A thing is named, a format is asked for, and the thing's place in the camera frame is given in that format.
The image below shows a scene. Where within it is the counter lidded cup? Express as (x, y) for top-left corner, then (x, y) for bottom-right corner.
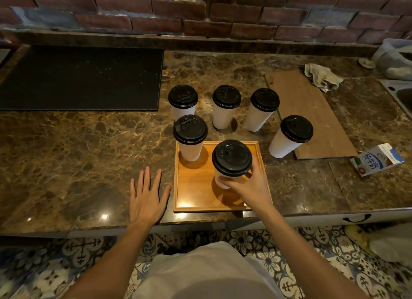
(167, 84), (314, 160)

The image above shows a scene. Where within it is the person's left forearm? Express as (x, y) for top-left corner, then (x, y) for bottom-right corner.
(63, 221), (152, 299)

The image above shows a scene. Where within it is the brown flat board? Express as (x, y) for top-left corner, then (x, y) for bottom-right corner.
(264, 69), (358, 160)

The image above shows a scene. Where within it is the person's right forearm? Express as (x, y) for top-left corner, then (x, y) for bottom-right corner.
(254, 205), (367, 299)

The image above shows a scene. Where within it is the black drawer handle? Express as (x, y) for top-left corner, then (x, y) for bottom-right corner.
(342, 213), (372, 223)

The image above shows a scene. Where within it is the white blue milk carton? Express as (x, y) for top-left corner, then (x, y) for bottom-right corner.
(350, 142), (405, 178)

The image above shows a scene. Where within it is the clear plastic container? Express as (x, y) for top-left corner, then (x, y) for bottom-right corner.
(372, 38), (412, 81)

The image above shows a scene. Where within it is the black rubber mat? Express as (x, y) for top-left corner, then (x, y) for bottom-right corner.
(0, 44), (164, 112)

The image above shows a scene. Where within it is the square wooden tray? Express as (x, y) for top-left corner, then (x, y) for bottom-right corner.
(173, 140), (273, 214)

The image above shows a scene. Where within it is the person's left hand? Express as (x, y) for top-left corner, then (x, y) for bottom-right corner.
(130, 166), (172, 227)

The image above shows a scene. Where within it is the person's light grey clothing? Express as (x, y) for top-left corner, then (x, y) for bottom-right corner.
(133, 241), (284, 299)

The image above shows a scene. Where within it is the white drawer front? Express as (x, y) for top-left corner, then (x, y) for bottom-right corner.
(286, 208), (412, 229)

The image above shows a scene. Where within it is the yellow slipper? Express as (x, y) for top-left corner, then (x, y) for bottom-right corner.
(344, 224), (376, 256)

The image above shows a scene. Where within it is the white plastic bag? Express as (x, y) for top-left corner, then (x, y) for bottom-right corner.
(368, 223), (412, 263)

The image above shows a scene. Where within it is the white paper cup black lid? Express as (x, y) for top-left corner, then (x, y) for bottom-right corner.
(211, 139), (253, 189)
(173, 114), (209, 162)

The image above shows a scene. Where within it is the crumpled beige rag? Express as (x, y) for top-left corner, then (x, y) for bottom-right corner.
(303, 63), (344, 94)

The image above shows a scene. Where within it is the person's right hand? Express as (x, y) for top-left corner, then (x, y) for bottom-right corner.
(218, 154), (274, 212)

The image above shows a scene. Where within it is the steel sink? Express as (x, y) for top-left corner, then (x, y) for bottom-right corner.
(379, 79), (412, 119)

